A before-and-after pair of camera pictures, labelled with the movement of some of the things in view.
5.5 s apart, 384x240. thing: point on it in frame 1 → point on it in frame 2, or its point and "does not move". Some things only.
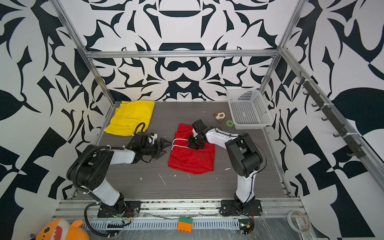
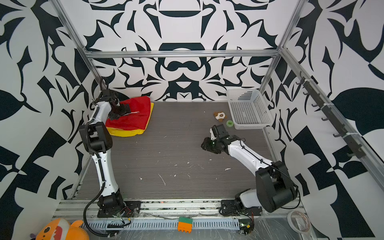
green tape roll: (229, 123) does not move
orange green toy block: (185, 224) does not move
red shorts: (184, 158) → (135, 121)
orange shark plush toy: (61, 229) does not move
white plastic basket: (249, 109) does not move
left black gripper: (159, 149) → (125, 111)
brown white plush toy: (220, 116) does not move
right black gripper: (191, 144) → (207, 141)
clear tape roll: (298, 222) does not move
